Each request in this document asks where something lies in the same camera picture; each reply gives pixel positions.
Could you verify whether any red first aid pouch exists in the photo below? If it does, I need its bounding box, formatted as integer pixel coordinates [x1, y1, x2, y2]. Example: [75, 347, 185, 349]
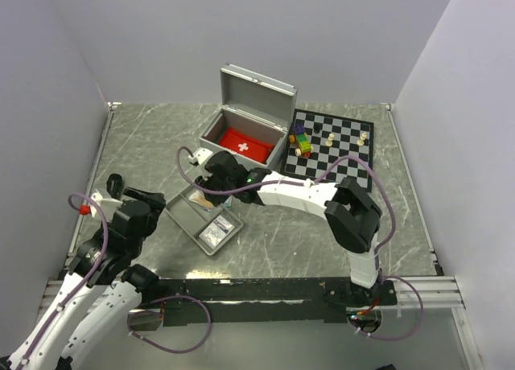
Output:
[218, 127, 274, 163]

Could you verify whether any bag of cotton swabs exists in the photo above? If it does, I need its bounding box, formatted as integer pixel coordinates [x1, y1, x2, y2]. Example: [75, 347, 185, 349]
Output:
[188, 190, 215, 212]

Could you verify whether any grey plastic divided tray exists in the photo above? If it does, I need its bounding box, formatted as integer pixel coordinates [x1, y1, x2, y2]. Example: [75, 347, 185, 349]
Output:
[166, 187, 243, 256]

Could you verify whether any silver metal medicine case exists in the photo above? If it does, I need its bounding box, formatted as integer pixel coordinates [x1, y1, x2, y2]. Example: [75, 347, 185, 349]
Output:
[200, 64, 297, 169]

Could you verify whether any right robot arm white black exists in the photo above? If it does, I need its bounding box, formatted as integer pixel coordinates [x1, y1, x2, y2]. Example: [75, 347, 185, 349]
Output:
[188, 148, 382, 305]

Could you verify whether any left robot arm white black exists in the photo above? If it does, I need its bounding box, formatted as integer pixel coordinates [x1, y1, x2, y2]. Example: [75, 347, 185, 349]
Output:
[1, 187, 166, 369]

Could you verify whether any black marker orange cap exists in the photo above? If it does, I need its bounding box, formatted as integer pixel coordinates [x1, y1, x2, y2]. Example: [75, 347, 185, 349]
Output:
[106, 173, 124, 199]

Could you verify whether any colourful toy brick car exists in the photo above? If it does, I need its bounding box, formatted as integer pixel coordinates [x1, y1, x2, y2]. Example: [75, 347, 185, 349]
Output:
[288, 124, 314, 158]

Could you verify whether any black white chessboard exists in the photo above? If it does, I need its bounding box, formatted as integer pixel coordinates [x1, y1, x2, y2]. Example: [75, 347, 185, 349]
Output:
[280, 109, 374, 191]

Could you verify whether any white chess piece left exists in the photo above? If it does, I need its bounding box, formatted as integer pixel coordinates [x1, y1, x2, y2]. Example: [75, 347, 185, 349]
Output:
[325, 133, 335, 147]

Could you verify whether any white chess piece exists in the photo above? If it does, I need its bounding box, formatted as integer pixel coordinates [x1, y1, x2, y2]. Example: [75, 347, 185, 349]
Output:
[356, 133, 368, 146]
[325, 133, 335, 147]

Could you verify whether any white chess piece right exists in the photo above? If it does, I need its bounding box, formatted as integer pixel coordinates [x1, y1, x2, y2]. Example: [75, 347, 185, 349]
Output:
[356, 133, 368, 146]

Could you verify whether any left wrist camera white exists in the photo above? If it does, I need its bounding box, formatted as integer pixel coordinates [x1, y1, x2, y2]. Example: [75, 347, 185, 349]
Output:
[78, 189, 122, 222]

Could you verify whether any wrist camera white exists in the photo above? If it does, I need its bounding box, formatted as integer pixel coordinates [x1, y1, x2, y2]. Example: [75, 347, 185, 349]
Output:
[78, 189, 122, 222]
[188, 147, 213, 167]

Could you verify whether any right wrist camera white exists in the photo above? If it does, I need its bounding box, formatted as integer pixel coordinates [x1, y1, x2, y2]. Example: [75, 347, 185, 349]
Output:
[188, 147, 213, 167]

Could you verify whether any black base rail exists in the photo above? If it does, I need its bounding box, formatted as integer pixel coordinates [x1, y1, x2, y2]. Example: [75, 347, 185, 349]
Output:
[136, 277, 398, 327]

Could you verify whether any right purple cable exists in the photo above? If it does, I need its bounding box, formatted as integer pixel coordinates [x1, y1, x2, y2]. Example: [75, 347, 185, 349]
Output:
[177, 146, 426, 343]

